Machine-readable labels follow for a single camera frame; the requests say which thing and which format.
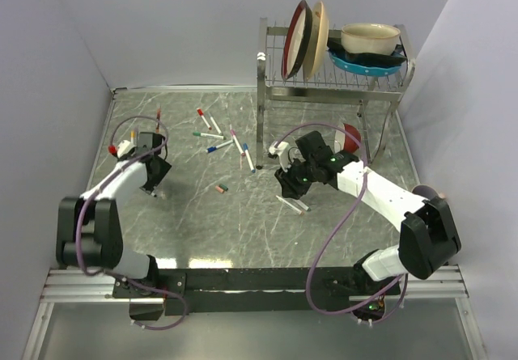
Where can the cream ceramic bowl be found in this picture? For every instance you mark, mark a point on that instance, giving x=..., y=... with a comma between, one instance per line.
x=370, y=38

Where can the aluminium frame rail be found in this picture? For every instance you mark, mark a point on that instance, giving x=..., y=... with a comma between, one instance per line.
x=71, y=286

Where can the steel dish rack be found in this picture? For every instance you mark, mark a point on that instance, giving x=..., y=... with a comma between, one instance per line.
x=332, y=94

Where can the green capped marker pen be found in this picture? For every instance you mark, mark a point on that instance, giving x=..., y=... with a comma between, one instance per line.
x=208, y=135

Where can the pink marker pen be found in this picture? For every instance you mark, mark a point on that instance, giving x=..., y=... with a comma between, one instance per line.
x=236, y=141

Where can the dark blue marker pen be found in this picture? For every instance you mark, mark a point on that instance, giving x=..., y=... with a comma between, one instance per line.
x=219, y=146

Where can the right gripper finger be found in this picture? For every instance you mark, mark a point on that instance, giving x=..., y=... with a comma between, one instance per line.
x=281, y=177
x=295, y=191

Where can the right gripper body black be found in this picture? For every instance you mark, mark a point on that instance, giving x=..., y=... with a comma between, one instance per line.
x=298, y=168

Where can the red white bowl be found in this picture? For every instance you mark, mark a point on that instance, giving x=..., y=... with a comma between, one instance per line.
x=347, y=141

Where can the purple pink mug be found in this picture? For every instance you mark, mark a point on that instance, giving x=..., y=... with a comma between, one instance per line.
x=425, y=193

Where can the white marker pen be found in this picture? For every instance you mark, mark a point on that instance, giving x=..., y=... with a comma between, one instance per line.
x=215, y=124

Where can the red marker pen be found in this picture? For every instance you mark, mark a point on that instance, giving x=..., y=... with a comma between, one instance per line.
x=203, y=117

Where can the blue dotted dish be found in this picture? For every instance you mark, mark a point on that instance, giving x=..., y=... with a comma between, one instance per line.
x=371, y=71

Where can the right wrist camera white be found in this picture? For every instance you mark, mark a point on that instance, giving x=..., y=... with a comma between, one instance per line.
x=279, y=150

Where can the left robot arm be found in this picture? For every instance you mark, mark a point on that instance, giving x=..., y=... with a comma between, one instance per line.
x=88, y=227

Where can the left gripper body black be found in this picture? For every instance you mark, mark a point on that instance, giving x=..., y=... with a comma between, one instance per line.
x=163, y=168

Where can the red black plate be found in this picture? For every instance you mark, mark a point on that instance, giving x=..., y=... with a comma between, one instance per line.
x=297, y=40

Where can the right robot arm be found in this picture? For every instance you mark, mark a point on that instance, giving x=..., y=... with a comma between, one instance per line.
x=428, y=236

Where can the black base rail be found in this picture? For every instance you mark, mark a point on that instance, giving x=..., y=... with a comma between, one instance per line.
x=270, y=289

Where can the black square plate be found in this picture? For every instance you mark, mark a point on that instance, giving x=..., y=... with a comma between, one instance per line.
x=365, y=59

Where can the beige plate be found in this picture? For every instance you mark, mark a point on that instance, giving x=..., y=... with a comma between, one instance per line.
x=318, y=41

